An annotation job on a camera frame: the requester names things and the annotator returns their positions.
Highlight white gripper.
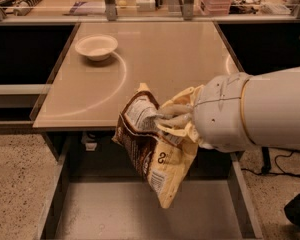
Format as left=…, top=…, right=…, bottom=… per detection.
left=156, top=73, right=254, bottom=153

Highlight brown chip bag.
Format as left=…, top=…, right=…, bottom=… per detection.
left=113, top=83, right=200, bottom=208

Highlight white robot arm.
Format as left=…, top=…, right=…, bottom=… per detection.
left=155, top=67, right=300, bottom=152

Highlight open grey metal drawer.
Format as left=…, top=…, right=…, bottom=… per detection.
left=33, top=132, right=263, bottom=240

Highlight white paper bowl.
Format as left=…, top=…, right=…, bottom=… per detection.
left=75, top=34, right=118, bottom=61

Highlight white tissue box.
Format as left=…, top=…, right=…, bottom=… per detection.
left=136, top=0, right=156, bottom=12

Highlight small yellow ball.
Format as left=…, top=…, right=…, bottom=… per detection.
left=118, top=0, right=127, bottom=8

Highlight purple and white booklet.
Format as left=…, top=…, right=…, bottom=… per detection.
left=69, top=1, right=105, bottom=15

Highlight black coiled tool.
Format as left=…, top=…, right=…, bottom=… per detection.
left=13, top=0, right=42, bottom=16

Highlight black floor cable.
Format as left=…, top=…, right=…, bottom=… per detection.
left=240, top=149, right=300, bottom=179

